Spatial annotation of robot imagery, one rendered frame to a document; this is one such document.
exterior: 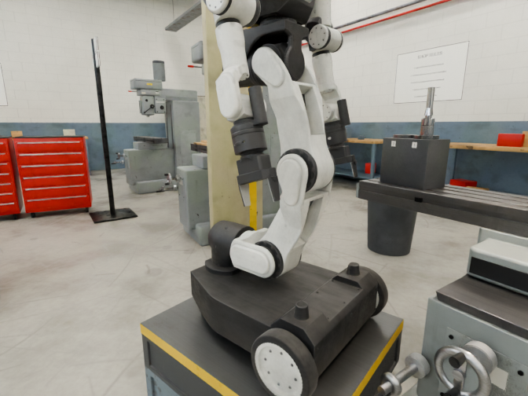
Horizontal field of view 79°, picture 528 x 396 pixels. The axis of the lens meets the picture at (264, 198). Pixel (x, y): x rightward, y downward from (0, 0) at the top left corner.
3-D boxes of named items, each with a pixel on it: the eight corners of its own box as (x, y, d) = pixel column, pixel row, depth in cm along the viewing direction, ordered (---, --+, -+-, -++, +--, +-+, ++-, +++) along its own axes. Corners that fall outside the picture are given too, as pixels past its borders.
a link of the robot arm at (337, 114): (316, 137, 120) (310, 106, 119) (328, 135, 129) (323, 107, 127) (344, 130, 113) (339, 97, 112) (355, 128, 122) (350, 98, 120)
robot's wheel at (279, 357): (250, 383, 95) (249, 324, 90) (261, 374, 99) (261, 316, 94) (307, 423, 82) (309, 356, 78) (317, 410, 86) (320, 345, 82)
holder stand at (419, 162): (423, 190, 119) (429, 136, 115) (379, 181, 139) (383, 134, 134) (444, 188, 125) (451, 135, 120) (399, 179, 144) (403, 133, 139)
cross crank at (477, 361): (476, 424, 65) (485, 375, 63) (421, 386, 75) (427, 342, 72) (508, 389, 74) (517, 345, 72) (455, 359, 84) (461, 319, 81)
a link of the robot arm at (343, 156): (319, 168, 124) (313, 137, 123) (330, 164, 131) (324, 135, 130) (350, 163, 116) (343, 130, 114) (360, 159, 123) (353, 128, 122)
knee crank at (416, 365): (383, 415, 78) (385, 394, 77) (363, 397, 83) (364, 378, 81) (432, 376, 90) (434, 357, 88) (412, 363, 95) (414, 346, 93)
